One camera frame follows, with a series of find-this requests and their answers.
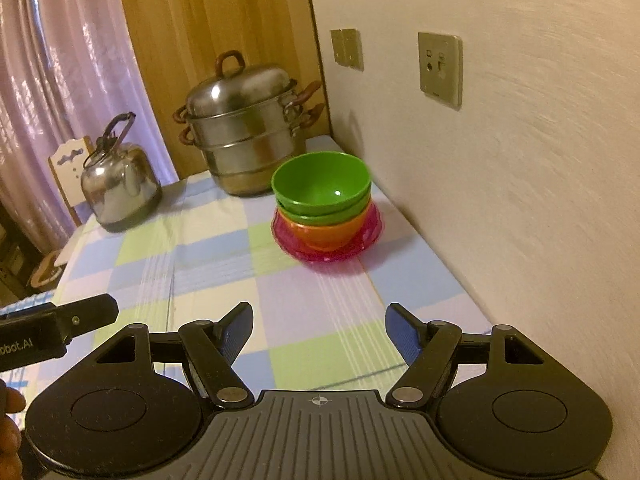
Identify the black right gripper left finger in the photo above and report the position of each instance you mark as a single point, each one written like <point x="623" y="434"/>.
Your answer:
<point x="210" y="349"/>

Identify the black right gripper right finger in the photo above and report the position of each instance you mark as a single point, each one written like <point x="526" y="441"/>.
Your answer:
<point x="428" y="349"/>

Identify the pink glass plate fan pattern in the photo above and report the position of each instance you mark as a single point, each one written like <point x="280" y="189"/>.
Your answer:
<point x="366" y="236"/>

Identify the orange plastic bowl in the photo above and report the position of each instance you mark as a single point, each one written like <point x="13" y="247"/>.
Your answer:
<point x="326" y="238"/>

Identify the green plastic bowl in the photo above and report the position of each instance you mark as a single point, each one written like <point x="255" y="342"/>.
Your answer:
<point x="319" y="183"/>
<point x="342" y="214"/>

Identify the left hand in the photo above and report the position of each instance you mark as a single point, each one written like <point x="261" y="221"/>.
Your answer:
<point x="10" y="435"/>

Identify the beige plastic basin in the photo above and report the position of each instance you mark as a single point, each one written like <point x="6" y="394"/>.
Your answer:
<point x="48" y="273"/>

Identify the dark wooden shelf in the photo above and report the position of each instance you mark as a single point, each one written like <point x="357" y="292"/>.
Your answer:
<point x="19" y="259"/>

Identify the stainless steel kettle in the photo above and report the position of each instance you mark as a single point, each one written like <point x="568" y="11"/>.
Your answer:
<point x="118" y="181"/>

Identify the white wooden chair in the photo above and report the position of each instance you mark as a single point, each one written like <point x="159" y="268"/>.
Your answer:
<point x="66" y="165"/>

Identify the stainless steel steamer pot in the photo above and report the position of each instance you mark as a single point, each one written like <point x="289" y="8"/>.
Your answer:
<point x="247" y="121"/>

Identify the purple curtain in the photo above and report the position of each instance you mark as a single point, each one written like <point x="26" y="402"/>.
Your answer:
<point x="67" y="68"/>

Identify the single wall socket plate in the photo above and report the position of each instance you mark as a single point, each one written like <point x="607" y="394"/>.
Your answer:
<point x="441" y="67"/>

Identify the double wall socket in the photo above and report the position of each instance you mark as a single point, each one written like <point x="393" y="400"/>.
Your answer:
<point x="347" y="50"/>

